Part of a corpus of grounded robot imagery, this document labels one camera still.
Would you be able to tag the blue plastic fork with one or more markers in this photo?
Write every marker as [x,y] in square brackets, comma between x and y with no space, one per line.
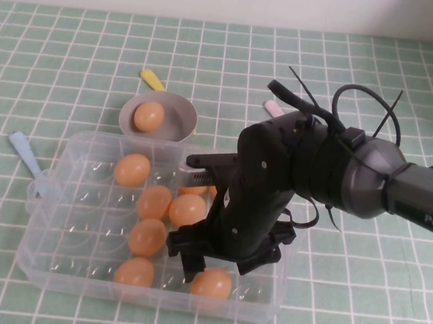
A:
[24,152]

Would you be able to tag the green checked tablecloth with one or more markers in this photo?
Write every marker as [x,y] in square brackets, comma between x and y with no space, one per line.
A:
[361,296]

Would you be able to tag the black zip tie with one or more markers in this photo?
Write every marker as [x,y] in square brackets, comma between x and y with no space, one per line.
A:
[388,115]
[333,220]
[305,88]

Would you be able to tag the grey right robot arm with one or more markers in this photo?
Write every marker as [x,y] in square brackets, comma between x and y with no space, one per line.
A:
[371,179]

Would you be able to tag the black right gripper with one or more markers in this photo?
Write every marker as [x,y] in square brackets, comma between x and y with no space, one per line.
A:
[257,182]

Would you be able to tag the brown egg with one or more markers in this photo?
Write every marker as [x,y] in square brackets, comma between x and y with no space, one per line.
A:
[154,202]
[147,237]
[187,210]
[132,169]
[213,285]
[148,116]
[212,191]
[191,189]
[134,272]

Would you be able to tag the silver wrist camera black mount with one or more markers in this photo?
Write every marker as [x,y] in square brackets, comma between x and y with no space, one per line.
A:
[210,161]

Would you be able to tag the grey bowl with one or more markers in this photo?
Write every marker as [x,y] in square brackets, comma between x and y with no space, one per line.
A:
[178,122]

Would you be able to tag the clear plastic egg box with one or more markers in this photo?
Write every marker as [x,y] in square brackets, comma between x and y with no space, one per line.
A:
[79,201]

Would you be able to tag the pink plastic knife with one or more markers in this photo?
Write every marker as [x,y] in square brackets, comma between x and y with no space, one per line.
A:
[273,106]

